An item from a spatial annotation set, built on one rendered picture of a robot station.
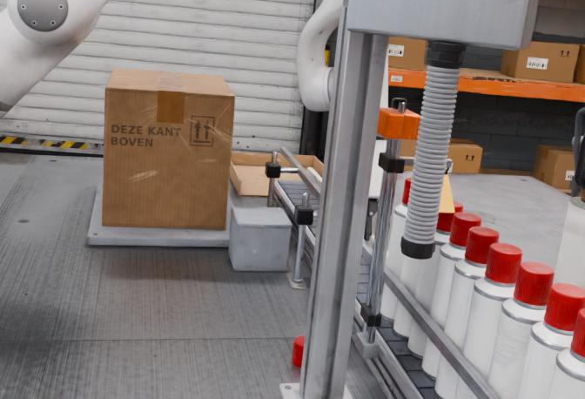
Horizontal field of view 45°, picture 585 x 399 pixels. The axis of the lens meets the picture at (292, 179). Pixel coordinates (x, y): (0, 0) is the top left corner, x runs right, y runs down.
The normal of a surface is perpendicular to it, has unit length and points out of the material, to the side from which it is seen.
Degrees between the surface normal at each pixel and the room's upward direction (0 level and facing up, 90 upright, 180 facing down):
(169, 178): 90
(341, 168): 90
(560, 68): 92
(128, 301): 0
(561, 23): 90
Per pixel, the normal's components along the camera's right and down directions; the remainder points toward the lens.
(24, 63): 0.88, -0.29
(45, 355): 0.09, -0.96
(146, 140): 0.18, 0.27
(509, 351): -0.74, 0.10
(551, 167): -0.99, -0.05
